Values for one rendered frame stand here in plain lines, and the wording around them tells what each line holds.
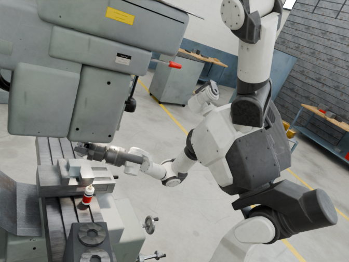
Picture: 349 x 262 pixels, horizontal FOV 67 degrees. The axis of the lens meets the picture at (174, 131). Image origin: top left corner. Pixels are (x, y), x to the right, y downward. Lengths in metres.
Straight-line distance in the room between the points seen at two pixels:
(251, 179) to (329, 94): 7.89
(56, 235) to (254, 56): 0.98
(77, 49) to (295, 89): 8.66
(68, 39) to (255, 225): 0.84
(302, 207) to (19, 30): 0.97
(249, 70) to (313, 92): 8.24
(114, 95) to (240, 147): 0.49
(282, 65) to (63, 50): 6.18
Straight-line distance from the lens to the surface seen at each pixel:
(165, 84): 5.58
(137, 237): 1.56
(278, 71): 6.81
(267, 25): 0.70
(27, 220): 1.35
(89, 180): 1.34
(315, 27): 9.53
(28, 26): 0.89
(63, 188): 1.34
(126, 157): 1.15
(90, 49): 0.91
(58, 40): 0.89
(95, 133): 1.07
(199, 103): 1.03
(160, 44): 0.97
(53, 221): 1.26
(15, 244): 1.31
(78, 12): 0.87
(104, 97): 1.01
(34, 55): 0.91
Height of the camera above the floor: 1.89
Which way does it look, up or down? 23 degrees down
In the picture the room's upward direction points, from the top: 22 degrees clockwise
